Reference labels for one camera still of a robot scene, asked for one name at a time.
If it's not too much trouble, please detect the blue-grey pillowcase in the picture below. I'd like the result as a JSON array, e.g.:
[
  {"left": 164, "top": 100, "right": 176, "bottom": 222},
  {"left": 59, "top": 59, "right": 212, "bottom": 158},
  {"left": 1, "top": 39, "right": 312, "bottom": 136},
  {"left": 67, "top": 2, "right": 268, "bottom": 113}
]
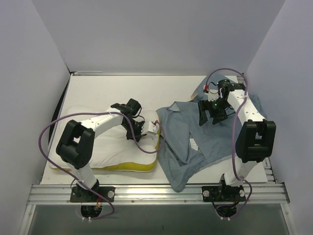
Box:
[{"left": 155, "top": 75, "right": 265, "bottom": 192}]

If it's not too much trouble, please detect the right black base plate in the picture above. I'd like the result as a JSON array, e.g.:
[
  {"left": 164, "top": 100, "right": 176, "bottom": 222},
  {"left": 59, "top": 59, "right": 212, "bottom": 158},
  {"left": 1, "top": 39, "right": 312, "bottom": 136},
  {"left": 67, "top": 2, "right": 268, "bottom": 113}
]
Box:
[{"left": 201, "top": 180, "right": 246, "bottom": 203}]

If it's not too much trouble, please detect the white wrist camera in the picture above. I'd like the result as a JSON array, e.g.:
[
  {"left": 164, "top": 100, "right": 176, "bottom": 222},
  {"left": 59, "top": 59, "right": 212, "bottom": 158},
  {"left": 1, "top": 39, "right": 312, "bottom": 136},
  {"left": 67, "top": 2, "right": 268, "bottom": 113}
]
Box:
[
  {"left": 142, "top": 121, "right": 158, "bottom": 135},
  {"left": 207, "top": 90, "right": 219, "bottom": 102}
]

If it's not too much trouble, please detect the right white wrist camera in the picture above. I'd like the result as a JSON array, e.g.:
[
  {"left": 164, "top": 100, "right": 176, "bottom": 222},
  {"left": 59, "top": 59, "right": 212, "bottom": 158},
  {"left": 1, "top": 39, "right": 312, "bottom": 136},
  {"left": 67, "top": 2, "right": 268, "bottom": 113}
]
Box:
[{"left": 207, "top": 90, "right": 219, "bottom": 102}]

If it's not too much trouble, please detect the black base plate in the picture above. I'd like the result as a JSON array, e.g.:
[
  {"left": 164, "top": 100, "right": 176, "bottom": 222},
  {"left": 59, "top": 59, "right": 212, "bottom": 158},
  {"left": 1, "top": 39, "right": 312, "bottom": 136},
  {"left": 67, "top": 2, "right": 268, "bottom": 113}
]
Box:
[
  {"left": 201, "top": 180, "right": 246, "bottom": 203},
  {"left": 70, "top": 183, "right": 115, "bottom": 203}
]

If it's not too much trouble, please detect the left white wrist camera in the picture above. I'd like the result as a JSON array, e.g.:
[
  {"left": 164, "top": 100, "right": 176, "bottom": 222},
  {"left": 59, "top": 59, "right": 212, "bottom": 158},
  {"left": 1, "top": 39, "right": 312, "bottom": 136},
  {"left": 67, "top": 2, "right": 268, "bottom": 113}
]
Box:
[{"left": 142, "top": 121, "right": 158, "bottom": 135}]

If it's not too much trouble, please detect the white pillow yellow edge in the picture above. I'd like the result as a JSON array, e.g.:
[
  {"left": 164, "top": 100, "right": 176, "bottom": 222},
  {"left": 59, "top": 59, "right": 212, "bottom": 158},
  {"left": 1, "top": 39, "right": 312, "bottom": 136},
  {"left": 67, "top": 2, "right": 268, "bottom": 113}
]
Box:
[{"left": 48, "top": 105, "right": 160, "bottom": 172}]

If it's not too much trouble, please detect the front aluminium rail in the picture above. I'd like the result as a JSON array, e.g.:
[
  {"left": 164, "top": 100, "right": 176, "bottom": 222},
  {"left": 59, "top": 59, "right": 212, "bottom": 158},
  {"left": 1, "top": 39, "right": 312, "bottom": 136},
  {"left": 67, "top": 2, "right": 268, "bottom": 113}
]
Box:
[{"left": 27, "top": 184, "right": 290, "bottom": 206}]

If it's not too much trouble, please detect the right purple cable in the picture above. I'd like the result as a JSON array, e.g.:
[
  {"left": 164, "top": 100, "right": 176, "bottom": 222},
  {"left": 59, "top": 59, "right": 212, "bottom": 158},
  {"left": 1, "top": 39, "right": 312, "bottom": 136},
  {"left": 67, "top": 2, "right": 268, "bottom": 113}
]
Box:
[{"left": 202, "top": 67, "right": 253, "bottom": 218}]

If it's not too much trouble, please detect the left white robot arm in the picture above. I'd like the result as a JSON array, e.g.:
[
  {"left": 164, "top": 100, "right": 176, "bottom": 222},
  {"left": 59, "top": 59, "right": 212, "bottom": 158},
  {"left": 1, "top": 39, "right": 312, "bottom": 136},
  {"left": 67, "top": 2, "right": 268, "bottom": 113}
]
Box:
[{"left": 56, "top": 99, "right": 155, "bottom": 201}]

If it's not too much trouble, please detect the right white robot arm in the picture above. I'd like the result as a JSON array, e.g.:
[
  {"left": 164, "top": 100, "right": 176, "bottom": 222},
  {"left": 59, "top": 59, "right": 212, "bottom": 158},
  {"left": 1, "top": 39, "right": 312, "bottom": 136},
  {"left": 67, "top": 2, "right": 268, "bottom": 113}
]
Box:
[{"left": 198, "top": 78, "right": 276, "bottom": 200}]

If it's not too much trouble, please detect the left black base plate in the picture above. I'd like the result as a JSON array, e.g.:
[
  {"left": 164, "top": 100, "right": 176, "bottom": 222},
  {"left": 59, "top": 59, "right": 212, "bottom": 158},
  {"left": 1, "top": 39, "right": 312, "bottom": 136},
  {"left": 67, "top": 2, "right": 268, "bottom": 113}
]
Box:
[{"left": 70, "top": 183, "right": 115, "bottom": 203}]

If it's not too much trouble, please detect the back aluminium rail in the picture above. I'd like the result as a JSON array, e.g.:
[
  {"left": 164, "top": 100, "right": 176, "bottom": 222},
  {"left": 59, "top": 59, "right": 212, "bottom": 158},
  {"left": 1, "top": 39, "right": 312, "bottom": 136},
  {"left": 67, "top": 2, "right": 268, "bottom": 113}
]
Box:
[{"left": 71, "top": 71, "right": 103, "bottom": 76}]

